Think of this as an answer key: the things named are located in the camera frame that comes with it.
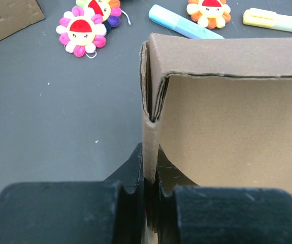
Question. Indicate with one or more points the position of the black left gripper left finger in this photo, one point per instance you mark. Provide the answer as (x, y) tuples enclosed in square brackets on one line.
[(108, 211)]

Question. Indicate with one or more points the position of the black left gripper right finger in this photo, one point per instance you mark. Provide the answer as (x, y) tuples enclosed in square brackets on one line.
[(188, 213)]

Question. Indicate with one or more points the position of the brown cardboard box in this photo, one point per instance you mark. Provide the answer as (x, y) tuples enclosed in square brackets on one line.
[(18, 14), (220, 109)]

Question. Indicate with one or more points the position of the closed brown cardboard box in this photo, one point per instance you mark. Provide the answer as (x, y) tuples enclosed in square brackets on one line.
[(18, 14)]

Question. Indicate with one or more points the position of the rainbow flower plush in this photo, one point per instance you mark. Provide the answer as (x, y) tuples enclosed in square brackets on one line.
[(109, 10)]

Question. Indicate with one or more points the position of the orange flower plush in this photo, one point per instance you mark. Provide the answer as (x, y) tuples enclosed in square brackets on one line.
[(209, 14)]

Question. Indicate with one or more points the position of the blue chalk stick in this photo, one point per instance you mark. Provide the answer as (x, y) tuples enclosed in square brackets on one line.
[(179, 24)]

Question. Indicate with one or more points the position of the yellow chalk stick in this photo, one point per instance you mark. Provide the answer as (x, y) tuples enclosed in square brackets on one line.
[(267, 19)]

